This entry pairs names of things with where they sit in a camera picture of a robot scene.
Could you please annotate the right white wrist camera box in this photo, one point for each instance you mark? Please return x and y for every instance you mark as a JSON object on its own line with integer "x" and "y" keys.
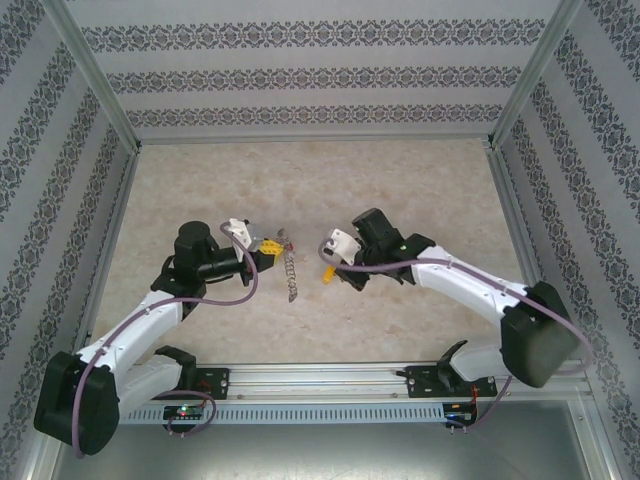
{"x": 345, "y": 242}

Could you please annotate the left circuit board green light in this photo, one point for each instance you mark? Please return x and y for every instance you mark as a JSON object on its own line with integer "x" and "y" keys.
{"x": 185, "y": 412}

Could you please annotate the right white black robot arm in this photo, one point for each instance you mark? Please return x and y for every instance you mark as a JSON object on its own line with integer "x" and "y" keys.
{"x": 540, "y": 335}

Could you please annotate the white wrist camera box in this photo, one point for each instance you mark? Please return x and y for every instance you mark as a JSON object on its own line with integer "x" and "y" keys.
{"x": 345, "y": 242}
{"x": 242, "y": 231}

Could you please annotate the right aluminium frame post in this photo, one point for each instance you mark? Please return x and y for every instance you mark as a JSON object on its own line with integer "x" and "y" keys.
{"x": 531, "y": 75}

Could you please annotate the grey sheet metal panel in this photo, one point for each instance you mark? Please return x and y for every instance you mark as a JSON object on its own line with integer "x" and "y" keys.
{"x": 320, "y": 450}

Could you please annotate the right circuit board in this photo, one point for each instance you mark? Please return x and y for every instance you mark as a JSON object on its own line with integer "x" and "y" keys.
{"x": 457, "y": 416}

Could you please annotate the aluminium frame post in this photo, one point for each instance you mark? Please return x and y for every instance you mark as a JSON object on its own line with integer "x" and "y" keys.
{"x": 95, "y": 75}
{"x": 531, "y": 75}

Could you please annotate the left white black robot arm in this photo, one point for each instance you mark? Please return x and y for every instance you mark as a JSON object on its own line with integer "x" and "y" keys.
{"x": 75, "y": 400}

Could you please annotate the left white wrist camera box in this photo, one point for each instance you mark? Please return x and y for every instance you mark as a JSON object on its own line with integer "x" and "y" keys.
{"x": 242, "y": 231}

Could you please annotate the aluminium mounting rail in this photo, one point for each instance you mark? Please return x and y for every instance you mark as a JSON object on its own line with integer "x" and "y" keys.
{"x": 320, "y": 380}

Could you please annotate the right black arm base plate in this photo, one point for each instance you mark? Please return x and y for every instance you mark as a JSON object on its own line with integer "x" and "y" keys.
{"x": 420, "y": 382}

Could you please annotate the left aluminium frame post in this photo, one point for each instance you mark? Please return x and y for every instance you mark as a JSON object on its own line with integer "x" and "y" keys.
{"x": 95, "y": 75}

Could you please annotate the left aluminium table edge rail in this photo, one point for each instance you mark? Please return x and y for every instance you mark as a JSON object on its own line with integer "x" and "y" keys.
{"x": 106, "y": 260}

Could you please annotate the aluminium table edge rail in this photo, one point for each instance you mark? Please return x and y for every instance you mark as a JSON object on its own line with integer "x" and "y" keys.
{"x": 518, "y": 225}
{"x": 106, "y": 260}

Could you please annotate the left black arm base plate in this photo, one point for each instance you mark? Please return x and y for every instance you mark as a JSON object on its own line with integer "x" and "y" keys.
{"x": 220, "y": 382}

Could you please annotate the right aluminium table edge rail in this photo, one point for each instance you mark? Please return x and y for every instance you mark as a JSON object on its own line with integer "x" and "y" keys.
{"x": 518, "y": 225}

